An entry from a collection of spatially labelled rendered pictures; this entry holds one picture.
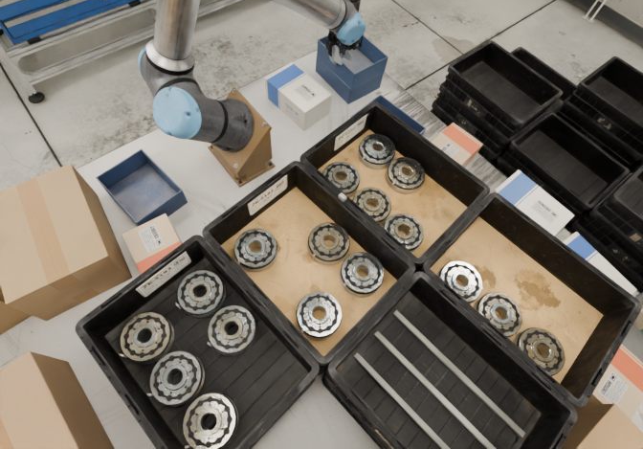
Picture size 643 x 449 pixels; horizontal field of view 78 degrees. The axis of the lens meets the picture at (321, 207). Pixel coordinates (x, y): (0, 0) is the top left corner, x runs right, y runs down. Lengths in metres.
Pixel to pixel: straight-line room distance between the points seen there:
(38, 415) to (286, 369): 0.48
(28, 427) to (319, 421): 0.58
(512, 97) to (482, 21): 1.35
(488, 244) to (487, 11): 2.51
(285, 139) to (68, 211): 0.65
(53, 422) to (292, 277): 0.54
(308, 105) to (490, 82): 1.00
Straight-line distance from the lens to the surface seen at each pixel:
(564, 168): 2.04
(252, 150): 1.14
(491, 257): 1.10
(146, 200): 1.27
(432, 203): 1.11
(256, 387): 0.92
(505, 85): 2.06
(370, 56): 1.50
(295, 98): 1.33
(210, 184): 1.26
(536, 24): 3.47
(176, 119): 1.02
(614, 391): 1.23
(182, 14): 1.00
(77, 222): 1.12
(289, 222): 1.02
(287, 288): 0.96
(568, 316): 1.15
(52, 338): 1.22
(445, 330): 1.00
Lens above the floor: 1.75
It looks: 61 degrees down
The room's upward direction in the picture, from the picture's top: 8 degrees clockwise
